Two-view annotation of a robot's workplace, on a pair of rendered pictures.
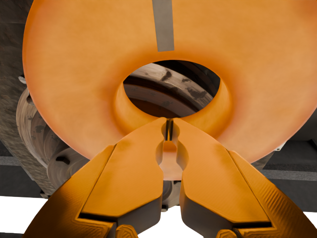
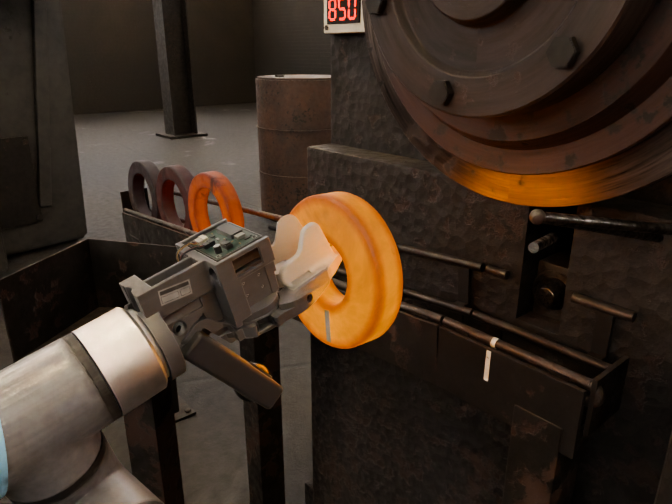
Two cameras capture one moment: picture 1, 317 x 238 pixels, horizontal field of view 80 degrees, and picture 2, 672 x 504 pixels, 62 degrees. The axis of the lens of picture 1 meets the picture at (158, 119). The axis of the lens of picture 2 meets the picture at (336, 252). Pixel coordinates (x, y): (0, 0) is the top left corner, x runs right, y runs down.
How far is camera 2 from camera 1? 0.54 m
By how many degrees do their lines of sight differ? 78
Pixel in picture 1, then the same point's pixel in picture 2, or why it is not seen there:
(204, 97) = (408, 126)
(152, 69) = (465, 178)
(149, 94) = (460, 148)
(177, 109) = (427, 117)
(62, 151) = (553, 85)
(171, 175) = (322, 206)
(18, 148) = not seen: outside the picture
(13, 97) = not seen: outside the picture
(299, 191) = not seen: outside the picture
